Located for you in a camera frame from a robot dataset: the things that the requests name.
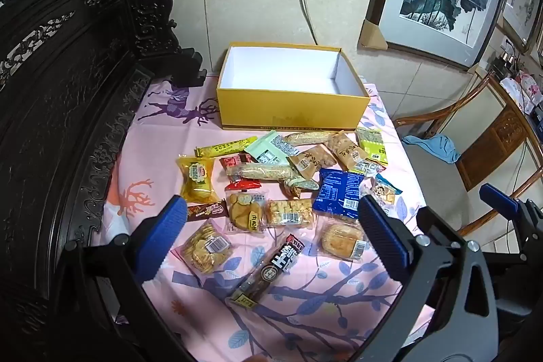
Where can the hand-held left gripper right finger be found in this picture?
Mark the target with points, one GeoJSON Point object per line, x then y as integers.
{"type": "Point", "coordinates": [384, 237]}

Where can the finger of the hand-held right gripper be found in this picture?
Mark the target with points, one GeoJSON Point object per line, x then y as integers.
{"type": "Point", "coordinates": [499, 201]}

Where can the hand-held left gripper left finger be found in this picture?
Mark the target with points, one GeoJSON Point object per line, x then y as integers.
{"type": "Point", "coordinates": [158, 240]}

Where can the brown paper peanut packet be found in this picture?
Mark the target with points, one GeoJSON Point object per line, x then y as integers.
{"type": "Point", "coordinates": [309, 162]}
{"type": "Point", "coordinates": [345, 152]}

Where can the yellow cardboard box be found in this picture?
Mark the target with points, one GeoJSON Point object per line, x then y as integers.
{"type": "Point", "coordinates": [292, 107]}

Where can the light blue cartoon packet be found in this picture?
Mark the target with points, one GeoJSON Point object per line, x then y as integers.
{"type": "Point", "coordinates": [385, 192]}

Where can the clear pastry packet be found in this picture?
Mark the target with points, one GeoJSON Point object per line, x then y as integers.
{"type": "Point", "coordinates": [339, 239]}

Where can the clear round cracker packet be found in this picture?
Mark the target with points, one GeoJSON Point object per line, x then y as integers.
{"type": "Point", "coordinates": [203, 247]}

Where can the brown chocolate bar packet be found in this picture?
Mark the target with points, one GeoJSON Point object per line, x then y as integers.
{"type": "Point", "coordinates": [205, 211]}

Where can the wooden chair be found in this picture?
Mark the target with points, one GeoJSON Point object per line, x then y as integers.
{"type": "Point", "coordinates": [488, 141]}

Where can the blue snack packet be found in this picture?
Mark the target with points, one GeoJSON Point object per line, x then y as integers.
{"type": "Point", "coordinates": [339, 192]}

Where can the white labelled clear packet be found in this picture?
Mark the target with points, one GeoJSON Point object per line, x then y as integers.
{"type": "Point", "coordinates": [367, 167]}

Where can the yellow chip packet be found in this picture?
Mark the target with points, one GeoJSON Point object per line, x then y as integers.
{"type": "Point", "coordinates": [196, 179]}

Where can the blue cloth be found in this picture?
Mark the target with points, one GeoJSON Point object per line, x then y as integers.
{"type": "Point", "coordinates": [437, 148]}

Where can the green seed packet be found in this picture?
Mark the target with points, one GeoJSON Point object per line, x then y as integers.
{"type": "Point", "coordinates": [373, 145]}

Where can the clear biscuit packet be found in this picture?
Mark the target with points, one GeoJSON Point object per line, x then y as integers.
{"type": "Point", "coordinates": [245, 211]}

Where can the striped clear snack packet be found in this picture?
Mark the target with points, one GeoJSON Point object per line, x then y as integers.
{"type": "Point", "coordinates": [303, 184]}

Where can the clear cube cracker packet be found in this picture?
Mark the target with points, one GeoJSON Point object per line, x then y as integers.
{"type": "Point", "coordinates": [290, 212]}

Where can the small bright red packet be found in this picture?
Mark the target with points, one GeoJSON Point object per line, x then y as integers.
{"type": "Point", "coordinates": [244, 185]}

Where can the dark red snack packet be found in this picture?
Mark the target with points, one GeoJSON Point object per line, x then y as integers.
{"type": "Point", "coordinates": [231, 162]}

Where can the pink printed tablecloth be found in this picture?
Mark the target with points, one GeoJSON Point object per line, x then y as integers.
{"type": "Point", "coordinates": [169, 133]}

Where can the long yellow bar packet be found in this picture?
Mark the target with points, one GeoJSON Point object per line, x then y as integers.
{"type": "Point", "coordinates": [225, 148]}

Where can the white pink patterned bag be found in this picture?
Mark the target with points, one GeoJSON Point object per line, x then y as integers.
{"type": "Point", "coordinates": [528, 90]}

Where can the long black bar packet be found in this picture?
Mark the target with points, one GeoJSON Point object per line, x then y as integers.
{"type": "Point", "coordinates": [271, 268]}

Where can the clear rice roll packet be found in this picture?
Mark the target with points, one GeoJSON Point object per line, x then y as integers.
{"type": "Point", "coordinates": [307, 138]}
{"type": "Point", "coordinates": [258, 172]}

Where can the mint green packet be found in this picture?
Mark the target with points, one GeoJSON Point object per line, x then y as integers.
{"type": "Point", "coordinates": [269, 148]}

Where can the dark carved wooden furniture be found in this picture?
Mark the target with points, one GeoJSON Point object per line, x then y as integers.
{"type": "Point", "coordinates": [63, 69]}

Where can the brown cardboard box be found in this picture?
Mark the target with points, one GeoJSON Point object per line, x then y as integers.
{"type": "Point", "coordinates": [372, 35]}

